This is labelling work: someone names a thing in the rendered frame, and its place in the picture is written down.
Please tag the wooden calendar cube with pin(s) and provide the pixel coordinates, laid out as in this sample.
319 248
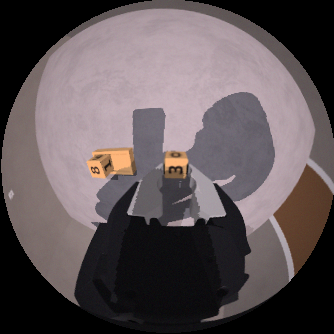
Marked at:
100 165
175 164

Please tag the brown rectangular tray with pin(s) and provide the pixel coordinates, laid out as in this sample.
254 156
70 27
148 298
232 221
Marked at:
122 159

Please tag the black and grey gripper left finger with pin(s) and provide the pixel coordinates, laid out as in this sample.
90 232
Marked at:
136 207

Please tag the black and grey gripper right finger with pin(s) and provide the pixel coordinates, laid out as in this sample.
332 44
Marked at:
211 203

